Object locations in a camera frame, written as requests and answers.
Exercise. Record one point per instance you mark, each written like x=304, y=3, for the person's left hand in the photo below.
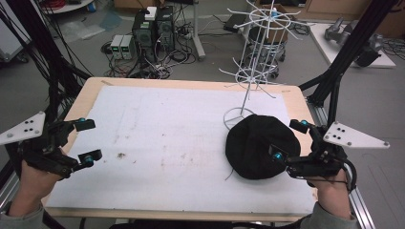
x=31, y=187

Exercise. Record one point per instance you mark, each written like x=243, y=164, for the black metal frame post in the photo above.
x=41, y=47
x=350, y=51

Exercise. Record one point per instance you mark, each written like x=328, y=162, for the black wheeled stool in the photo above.
x=270, y=47

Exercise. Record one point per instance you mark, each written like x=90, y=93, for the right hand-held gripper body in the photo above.
x=321, y=162

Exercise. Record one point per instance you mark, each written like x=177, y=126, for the round white table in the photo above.
x=68, y=6

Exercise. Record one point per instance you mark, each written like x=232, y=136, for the black knit hat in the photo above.
x=251, y=149

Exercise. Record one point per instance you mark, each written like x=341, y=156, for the person's right hand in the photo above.
x=334, y=194

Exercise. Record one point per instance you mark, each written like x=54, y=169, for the cardboard box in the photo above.
x=280, y=22

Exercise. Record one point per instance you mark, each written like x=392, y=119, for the black computer tower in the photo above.
x=165, y=28
x=144, y=36

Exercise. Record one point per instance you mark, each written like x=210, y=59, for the aluminium profile rail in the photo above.
x=361, y=203

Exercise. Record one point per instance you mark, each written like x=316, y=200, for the grey bench power supply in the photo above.
x=128, y=47
x=116, y=46

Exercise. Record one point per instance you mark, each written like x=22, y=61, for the grey metal table leg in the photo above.
x=198, y=38

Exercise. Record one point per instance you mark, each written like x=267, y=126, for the white floor board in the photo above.
x=331, y=51

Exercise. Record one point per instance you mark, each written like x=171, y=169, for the grey machine part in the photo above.
x=342, y=31

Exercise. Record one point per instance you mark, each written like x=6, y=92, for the white box on computer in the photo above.
x=151, y=13

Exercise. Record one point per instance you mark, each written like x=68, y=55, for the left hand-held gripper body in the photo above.
x=47, y=149

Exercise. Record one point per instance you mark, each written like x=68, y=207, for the white foam table mat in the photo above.
x=165, y=149

